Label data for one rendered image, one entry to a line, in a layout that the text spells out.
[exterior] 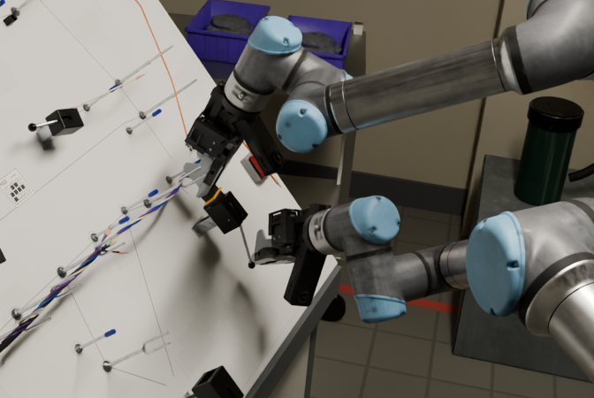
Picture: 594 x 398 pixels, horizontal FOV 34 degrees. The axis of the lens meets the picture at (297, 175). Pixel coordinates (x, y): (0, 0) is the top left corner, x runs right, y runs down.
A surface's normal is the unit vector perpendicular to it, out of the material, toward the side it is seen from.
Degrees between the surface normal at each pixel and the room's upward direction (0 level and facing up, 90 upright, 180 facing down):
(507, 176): 0
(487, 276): 89
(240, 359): 48
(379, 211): 53
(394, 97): 78
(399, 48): 90
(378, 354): 0
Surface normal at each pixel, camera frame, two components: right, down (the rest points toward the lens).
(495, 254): -0.94, 0.10
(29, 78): 0.74, -0.40
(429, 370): 0.07, -0.88
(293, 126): -0.21, 0.45
